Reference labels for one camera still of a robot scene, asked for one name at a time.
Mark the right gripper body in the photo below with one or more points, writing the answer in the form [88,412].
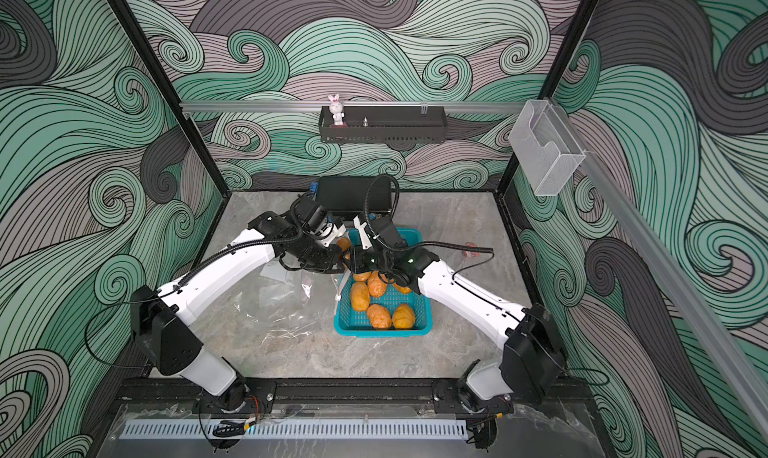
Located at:
[368,261]

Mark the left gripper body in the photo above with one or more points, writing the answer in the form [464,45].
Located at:
[318,259]

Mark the clear pink-zipper bag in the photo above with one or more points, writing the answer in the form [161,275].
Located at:
[342,278]

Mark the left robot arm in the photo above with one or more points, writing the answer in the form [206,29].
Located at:
[161,318]

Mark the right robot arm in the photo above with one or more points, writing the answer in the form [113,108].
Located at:
[532,350]

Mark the clear blue-zipper bag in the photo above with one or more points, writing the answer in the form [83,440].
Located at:
[278,305]

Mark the black aluminium case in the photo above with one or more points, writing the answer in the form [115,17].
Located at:
[345,196]

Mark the pink small toy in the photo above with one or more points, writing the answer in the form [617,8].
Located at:
[471,251]

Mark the white pink bunny figurine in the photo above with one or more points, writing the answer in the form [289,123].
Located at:
[336,108]

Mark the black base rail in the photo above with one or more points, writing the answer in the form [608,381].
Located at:
[449,394]

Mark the black wall shelf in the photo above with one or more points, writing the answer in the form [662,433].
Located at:
[383,125]

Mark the white slotted cable duct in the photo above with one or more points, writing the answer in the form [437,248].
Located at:
[299,429]

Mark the clear acrylic wall holder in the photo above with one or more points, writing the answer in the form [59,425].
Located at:
[545,143]

